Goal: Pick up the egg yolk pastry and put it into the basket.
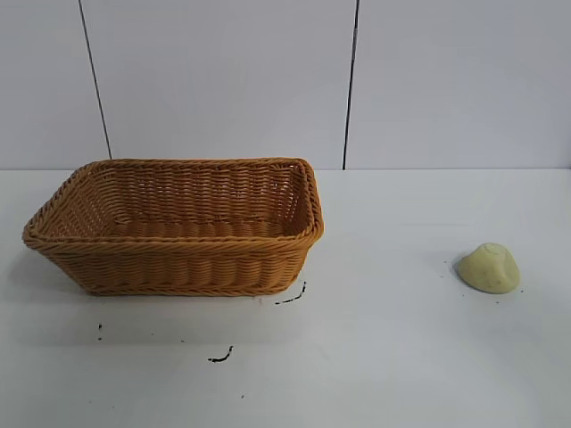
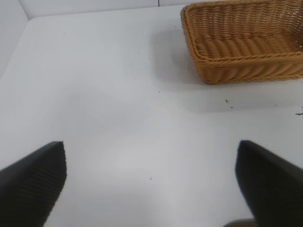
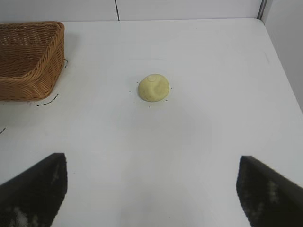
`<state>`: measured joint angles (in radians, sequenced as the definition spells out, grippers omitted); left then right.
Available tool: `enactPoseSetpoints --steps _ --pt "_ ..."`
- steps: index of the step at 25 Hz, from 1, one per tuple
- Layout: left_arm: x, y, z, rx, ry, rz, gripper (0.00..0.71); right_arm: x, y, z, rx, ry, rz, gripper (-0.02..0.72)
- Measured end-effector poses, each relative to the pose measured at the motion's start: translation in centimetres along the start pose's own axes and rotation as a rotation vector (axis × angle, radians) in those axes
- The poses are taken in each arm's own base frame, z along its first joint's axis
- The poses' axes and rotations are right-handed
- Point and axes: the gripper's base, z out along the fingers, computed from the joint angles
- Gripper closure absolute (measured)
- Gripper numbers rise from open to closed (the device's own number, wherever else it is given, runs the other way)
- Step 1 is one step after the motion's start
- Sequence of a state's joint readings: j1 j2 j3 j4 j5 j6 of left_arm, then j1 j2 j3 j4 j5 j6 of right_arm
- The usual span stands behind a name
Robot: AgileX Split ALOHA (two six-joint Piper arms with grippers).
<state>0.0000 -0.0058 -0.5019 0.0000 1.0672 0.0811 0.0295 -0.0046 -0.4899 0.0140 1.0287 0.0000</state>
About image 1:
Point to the pale yellow egg yolk pastry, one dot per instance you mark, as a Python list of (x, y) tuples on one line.
[(488, 272)]

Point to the brown woven wicker basket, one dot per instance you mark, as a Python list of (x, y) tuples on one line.
[(178, 267)]

